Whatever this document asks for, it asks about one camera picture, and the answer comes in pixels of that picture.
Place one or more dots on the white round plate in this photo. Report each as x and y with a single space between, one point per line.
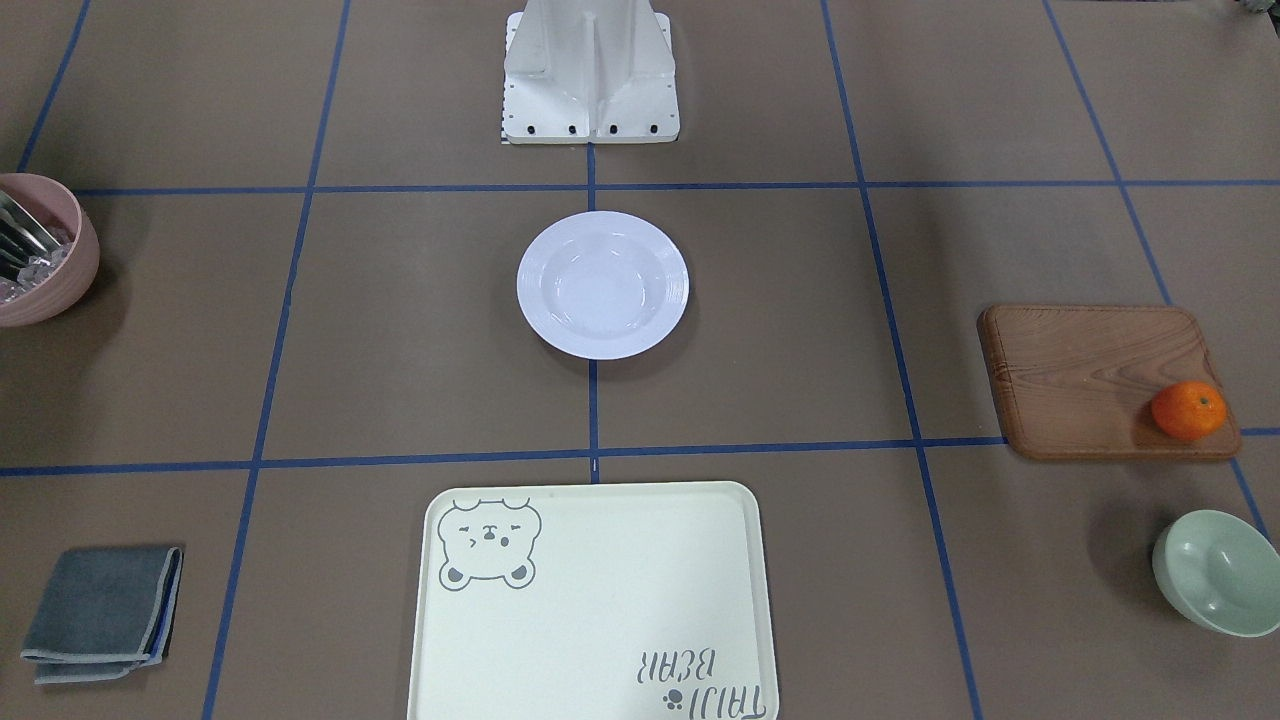
603 285

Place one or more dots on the orange mandarin fruit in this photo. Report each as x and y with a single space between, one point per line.
1189 410

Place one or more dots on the cream bear print tray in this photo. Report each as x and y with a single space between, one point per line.
594 601

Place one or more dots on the wooden cutting board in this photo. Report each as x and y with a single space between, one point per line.
1074 382

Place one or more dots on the folded grey cloth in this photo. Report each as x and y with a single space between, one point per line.
105 612

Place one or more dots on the pink bowl with ice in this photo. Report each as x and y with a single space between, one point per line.
76 263

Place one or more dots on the light green bowl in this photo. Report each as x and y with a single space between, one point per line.
1218 572

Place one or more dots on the metal scoop in bowl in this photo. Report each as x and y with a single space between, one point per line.
27 248

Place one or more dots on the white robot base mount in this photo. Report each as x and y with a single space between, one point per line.
589 72

